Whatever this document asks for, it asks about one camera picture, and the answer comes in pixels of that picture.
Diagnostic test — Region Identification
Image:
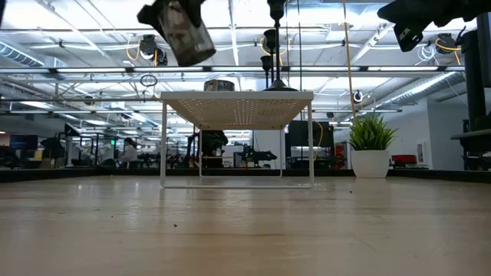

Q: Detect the red box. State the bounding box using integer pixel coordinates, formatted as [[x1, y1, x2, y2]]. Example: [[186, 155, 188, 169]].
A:
[[390, 154, 418, 166]]

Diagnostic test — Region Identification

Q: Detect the white perforated shelf riser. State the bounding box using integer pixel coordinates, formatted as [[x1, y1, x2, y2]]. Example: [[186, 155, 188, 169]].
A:
[[160, 90, 315, 189]]

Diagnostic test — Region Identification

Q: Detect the tall black candlestick holder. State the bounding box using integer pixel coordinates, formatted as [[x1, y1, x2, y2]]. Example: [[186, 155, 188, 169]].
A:
[[263, 0, 299, 92]]

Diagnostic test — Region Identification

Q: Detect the black computer monitor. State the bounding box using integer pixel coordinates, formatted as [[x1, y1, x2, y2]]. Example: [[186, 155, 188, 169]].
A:
[[461, 11, 491, 133]]

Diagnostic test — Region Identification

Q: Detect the black screen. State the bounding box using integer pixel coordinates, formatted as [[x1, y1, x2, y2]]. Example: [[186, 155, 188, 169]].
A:
[[288, 120, 334, 149]]

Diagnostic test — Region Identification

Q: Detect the metal cylinder candle holder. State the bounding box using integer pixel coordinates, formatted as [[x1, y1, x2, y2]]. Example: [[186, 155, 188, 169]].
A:
[[203, 79, 236, 92]]

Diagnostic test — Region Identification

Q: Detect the long ceiling light strip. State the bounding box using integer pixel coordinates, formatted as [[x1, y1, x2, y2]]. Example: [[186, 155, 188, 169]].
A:
[[0, 65, 465, 74]]

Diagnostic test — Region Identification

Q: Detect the grey side desk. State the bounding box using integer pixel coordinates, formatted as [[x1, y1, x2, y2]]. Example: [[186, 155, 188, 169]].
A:
[[450, 129, 491, 172]]

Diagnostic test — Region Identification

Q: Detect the green plant in white pot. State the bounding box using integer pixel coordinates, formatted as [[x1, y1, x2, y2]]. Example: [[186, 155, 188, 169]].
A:
[[348, 113, 399, 179]]

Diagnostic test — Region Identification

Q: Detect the silver spiral duct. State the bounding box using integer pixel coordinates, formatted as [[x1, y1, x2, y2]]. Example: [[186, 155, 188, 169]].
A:
[[0, 40, 47, 68], [377, 72, 465, 108]]

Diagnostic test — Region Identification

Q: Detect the glass jar candle holder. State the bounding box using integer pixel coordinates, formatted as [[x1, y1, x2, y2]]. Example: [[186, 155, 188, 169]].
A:
[[157, 0, 217, 68]]

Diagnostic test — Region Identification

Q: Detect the person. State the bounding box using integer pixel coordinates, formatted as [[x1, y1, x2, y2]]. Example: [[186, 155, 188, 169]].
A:
[[118, 137, 139, 168]]

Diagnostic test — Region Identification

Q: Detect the yellow hanging cable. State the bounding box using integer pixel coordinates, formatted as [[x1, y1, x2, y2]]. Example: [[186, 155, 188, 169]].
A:
[[341, 0, 358, 122]]

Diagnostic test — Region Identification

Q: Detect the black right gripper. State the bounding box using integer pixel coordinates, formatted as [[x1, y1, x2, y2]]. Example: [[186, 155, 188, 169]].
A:
[[377, 0, 479, 53]]

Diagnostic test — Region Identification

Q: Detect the medium black candlestick holder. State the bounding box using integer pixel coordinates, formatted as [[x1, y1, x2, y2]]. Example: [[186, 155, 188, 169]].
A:
[[262, 28, 278, 91]]

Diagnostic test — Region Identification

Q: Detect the black aluminium table frame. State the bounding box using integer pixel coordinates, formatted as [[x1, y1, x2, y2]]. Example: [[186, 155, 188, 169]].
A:
[[0, 167, 491, 183]]

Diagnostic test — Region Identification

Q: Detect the short black candlestick holder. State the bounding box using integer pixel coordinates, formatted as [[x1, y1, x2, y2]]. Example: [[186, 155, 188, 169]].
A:
[[260, 55, 273, 91]]

